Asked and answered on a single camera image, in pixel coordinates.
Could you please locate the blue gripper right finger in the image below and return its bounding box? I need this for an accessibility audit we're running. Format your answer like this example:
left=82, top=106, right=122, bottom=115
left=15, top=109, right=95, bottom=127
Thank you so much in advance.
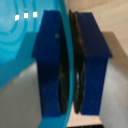
left=69, top=9, right=113, bottom=115

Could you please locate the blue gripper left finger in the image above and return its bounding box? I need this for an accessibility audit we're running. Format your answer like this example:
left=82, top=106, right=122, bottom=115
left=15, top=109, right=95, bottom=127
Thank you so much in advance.
left=31, top=9, right=70, bottom=118

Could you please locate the blue bowl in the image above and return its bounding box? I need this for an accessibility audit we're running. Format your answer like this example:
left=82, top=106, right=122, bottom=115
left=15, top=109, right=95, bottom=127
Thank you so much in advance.
left=0, top=0, right=80, bottom=128

